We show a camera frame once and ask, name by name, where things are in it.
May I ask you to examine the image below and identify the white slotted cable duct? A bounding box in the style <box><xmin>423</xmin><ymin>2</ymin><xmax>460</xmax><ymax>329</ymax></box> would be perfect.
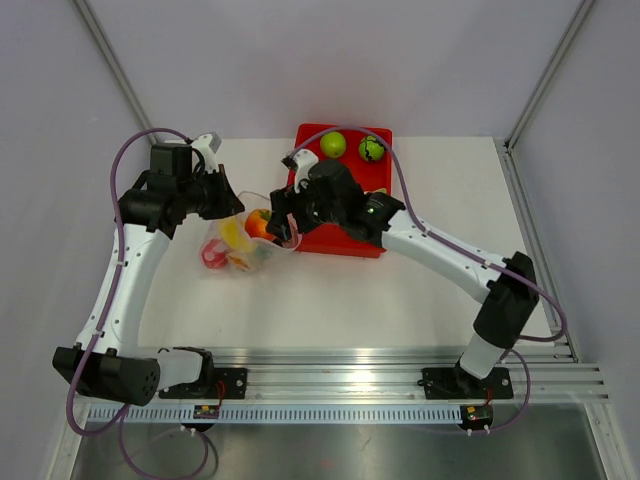
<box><xmin>87</xmin><ymin>403</ymin><xmax>464</xmax><ymax>426</ymax></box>

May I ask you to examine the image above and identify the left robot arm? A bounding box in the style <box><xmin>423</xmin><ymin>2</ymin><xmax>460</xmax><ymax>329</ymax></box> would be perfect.
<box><xmin>52</xmin><ymin>133</ymin><xmax>244</xmax><ymax>406</ymax></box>

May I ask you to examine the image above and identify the yellow toy mango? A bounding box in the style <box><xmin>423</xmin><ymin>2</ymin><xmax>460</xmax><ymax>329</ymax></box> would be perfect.
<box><xmin>219</xmin><ymin>217</ymin><xmax>255</xmax><ymax>253</ymax></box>

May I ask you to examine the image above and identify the green toy apple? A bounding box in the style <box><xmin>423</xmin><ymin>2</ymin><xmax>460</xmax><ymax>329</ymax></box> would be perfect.
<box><xmin>320</xmin><ymin>131</ymin><xmax>347</xmax><ymax>159</ymax></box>

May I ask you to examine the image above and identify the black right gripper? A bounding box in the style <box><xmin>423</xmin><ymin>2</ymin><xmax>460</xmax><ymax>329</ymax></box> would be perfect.
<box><xmin>267</xmin><ymin>180</ymin><xmax>345</xmax><ymax>243</ymax></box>

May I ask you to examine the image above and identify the left circuit board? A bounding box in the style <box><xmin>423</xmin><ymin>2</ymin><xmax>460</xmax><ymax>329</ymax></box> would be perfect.
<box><xmin>193</xmin><ymin>405</ymin><xmax>220</xmax><ymax>420</ymax></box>

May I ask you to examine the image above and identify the red toy apple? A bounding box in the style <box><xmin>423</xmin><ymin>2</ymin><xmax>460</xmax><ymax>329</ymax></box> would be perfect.
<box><xmin>200</xmin><ymin>238</ymin><xmax>228</xmax><ymax>270</ymax></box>

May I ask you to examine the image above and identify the right aluminium frame post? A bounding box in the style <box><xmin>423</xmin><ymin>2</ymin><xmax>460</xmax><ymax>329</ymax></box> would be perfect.
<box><xmin>504</xmin><ymin>0</ymin><xmax>598</xmax><ymax>154</ymax></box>

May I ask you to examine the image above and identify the toy watermelon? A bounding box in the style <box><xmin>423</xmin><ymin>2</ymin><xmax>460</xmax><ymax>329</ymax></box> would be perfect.
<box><xmin>358</xmin><ymin>135</ymin><xmax>386</xmax><ymax>163</ymax></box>

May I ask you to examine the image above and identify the aluminium frame post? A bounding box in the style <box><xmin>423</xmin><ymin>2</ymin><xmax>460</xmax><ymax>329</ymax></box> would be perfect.
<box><xmin>71</xmin><ymin>0</ymin><xmax>153</xmax><ymax>130</ymax></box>
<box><xmin>504</xmin><ymin>0</ymin><xmax>598</xmax><ymax>154</ymax></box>

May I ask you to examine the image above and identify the clear zip top bag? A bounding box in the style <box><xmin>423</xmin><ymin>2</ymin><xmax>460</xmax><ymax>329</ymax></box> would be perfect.
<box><xmin>199</xmin><ymin>191</ymin><xmax>302</xmax><ymax>273</ymax></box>

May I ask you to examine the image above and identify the circuit board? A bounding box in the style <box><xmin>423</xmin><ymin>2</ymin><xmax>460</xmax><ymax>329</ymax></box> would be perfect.
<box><xmin>193</xmin><ymin>405</ymin><xmax>220</xmax><ymax>420</ymax></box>
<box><xmin>459</xmin><ymin>404</ymin><xmax>494</xmax><ymax>435</ymax></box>

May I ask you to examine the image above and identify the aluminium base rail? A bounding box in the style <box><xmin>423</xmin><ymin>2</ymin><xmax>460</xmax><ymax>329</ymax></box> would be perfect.
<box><xmin>211</xmin><ymin>343</ymin><xmax>610</xmax><ymax>404</ymax></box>

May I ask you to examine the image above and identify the red plastic tray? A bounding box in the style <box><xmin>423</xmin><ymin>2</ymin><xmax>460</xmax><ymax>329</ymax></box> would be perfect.
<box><xmin>294</xmin><ymin>123</ymin><xmax>393</xmax><ymax>258</ymax></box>

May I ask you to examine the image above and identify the toy pineapple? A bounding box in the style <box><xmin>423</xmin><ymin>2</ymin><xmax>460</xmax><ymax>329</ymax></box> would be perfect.
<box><xmin>227</xmin><ymin>245</ymin><xmax>275</xmax><ymax>272</ymax></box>

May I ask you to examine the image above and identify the right side aluminium rail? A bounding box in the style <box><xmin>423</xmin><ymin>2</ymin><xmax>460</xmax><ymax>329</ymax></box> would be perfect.
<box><xmin>493</xmin><ymin>139</ymin><xmax>580</xmax><ymax>363</ymax></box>

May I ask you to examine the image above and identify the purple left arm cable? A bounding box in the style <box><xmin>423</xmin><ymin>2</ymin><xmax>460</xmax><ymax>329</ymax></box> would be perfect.
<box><xmin>64</xmin><ymin>127</ymin><xmax>219</xmax><ymax>475</ymax></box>

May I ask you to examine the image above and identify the red toy tomato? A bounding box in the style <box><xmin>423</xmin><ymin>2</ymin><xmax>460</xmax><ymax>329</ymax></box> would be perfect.
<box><xmin>244</xmin><ymin>208</ymin><xmax>274</xmax><ymax>241</ymax></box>

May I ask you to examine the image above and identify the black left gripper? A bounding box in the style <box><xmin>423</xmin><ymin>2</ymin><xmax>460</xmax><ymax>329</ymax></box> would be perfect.
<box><xmin>178</xmin><ymin>164</ymin><xmax>245</xmax><ymax>221</ymax></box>

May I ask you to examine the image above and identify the right circuit board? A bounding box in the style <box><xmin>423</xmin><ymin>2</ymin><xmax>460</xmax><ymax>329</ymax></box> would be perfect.
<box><xmin>459</xmin><ymin>404</ymin><xmax>494</xmax><ymax>435</ymax></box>

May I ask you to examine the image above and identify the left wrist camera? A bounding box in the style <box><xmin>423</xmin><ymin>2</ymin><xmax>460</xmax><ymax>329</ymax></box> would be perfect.
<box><xmin>191</xmin><ymin>132</ymin><xmax>222</xmax><ymax>155</ymax></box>

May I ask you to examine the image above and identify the left aluminium frame post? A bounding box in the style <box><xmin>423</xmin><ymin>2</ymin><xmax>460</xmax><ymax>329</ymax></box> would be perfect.
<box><xmin>71</xmin><ymin>0</ymin><xmax>153</xmax><ymax>130</ymax></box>

